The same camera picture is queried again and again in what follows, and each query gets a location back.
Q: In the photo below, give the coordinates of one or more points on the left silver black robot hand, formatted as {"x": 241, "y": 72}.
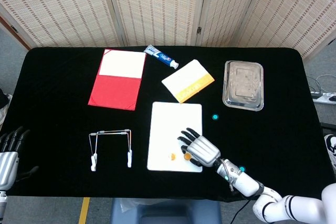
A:
{"x": 8, "y": 161}

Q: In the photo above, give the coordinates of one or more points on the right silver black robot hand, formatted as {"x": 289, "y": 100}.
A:
{"x": 204, "y": 150}

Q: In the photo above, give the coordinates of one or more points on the orange round magnet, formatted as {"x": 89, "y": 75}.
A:
{"x": 187, "y": 157}
{"x": 173, "y": 156}

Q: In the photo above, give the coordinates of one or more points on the teal round magnet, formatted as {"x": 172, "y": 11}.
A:
{"x": 242, "y": 168}
{"x": 215, "y": 116}

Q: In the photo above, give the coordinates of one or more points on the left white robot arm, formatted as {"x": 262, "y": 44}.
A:
{"x": 2, "y": 203}

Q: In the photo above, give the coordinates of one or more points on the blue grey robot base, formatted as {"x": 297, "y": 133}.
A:
{"x": 168, "y": 213}

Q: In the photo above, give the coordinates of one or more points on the white rectangular board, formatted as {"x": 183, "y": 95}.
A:
{"x": 168, "y": 129}

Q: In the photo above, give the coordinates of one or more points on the white yellow notebook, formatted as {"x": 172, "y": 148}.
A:
{"x": 183, "y": 79}

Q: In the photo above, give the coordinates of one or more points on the stainless steel tray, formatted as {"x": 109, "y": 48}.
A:
{"x": 242, "y": 85}

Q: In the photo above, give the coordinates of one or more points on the black tablecloth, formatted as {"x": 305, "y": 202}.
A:
{"x": 52, "y": 77}

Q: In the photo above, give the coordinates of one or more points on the blue white toothpaste tube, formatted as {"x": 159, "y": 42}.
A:
{"x": 160, "y": 56}

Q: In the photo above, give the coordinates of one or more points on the open red folder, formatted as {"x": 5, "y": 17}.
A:
{"x": 115, "y": 93}

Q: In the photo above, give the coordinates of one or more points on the metal screen hinge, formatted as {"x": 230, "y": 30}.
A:
{"x": 199, "y": 30}
{"x": 14, "y": 29}

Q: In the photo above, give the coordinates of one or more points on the white black sneaker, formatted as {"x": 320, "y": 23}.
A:
{"x": 331, "y": 145}

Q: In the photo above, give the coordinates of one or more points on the white power strip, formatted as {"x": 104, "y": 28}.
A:
{"x": 324, "y": 98}

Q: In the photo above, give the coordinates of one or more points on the woven folding screen panel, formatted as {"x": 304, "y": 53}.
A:
{"x": 157, "y": 6}
{"x": 57, "y": 6}
{"x": 302, "y": 11}
{"x": 231, "y": 6}

